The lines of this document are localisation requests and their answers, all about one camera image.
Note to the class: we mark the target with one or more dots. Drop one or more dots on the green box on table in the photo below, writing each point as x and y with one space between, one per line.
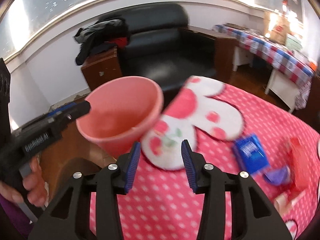
293 43

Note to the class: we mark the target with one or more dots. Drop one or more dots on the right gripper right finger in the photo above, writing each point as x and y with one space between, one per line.
253 215

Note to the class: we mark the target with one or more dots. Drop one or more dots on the pink white paper bag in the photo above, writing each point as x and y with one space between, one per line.
287 200

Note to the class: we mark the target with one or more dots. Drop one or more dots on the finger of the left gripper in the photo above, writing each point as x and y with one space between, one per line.
61 110
60 122

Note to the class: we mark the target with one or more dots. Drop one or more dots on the purple wrapper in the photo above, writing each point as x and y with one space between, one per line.
277 177

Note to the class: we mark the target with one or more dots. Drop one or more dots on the checkered tablecloth table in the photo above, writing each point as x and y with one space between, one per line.
281 60

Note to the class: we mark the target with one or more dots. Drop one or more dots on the red cardboard box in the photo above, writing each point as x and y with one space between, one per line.
298 164

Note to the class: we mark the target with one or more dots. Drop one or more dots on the pink polka dot blanket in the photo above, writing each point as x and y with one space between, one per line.
211 115

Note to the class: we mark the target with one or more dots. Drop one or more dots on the brown paper shopping bag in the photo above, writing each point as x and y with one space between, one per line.
276 27

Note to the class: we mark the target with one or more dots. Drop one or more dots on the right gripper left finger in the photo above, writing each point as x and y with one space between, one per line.
87 206

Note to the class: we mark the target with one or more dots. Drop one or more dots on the dark clothes pile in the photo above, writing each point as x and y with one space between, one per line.
100 37

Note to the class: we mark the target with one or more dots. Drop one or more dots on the black leather armchair left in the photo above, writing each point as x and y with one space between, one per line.
162 46

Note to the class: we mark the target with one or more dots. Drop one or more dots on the left hand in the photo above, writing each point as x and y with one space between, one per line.
33 183

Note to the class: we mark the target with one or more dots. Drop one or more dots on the pink plastic trash bin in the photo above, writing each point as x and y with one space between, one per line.
122 110

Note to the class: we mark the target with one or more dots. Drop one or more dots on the blue tissue pack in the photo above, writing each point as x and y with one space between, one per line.
250 154

